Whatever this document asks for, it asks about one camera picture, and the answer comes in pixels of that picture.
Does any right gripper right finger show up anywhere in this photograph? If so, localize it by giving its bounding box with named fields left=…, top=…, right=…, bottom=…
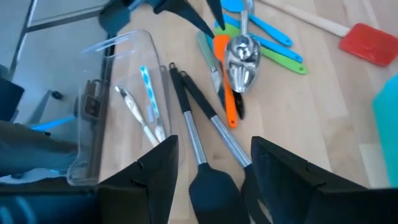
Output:
left=250, top=136, right=368, bottom=224

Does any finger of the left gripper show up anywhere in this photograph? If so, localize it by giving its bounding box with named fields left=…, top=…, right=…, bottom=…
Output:
left=206, top=0, right=226, bottom=31
left=146, top=0, right=215, bottom=39

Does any green silicone spatula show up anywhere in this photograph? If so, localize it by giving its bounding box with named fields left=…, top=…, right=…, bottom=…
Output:
left=214, top=23, right=308, bottom=75

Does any teal patterned handle knife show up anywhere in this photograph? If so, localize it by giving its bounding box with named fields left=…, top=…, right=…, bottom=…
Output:
left=139, top=65, right=167, bottom=142

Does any person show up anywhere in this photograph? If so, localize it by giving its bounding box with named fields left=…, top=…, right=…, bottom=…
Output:
left=0, top=120, right=80, bottom=178

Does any black knife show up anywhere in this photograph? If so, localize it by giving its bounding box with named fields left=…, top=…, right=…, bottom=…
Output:
left=232, top=89, right=246, bottom=121

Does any red spatula wooden handle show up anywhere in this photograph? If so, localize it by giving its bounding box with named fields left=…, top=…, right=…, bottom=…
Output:
left=259, top=0, right=398, bottom=68

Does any black slotted turner steel handle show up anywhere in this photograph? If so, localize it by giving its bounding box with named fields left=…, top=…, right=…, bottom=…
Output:
left=179, top=70, right=273, bottom=224

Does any teal plastic container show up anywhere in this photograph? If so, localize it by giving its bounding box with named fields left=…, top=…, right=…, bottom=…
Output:
left=372, top=73, right=398, bottom=189

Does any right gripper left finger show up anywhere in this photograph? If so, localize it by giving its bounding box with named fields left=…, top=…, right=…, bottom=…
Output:
left=96, top=134, right=180, bottom=224

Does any steel scoop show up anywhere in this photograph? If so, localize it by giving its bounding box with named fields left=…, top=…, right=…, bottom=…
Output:
left=223, top=0, right=262, bottom=94

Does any clear plastic container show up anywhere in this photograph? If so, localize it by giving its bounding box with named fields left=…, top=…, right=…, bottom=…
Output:
left=66, top=29, right=187, bottom=187

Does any orange silicone spatula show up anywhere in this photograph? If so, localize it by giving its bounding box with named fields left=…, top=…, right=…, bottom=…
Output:
left=213, top=34, right=239, bottom=129

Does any orange handled knife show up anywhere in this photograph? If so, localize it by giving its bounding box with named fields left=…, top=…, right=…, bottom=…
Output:
left=114, top=85, right=160, bottom=147

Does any black solid turner steel handle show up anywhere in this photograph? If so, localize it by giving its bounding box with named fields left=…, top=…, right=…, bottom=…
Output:
left=168, top=62, right=251, bottom=224

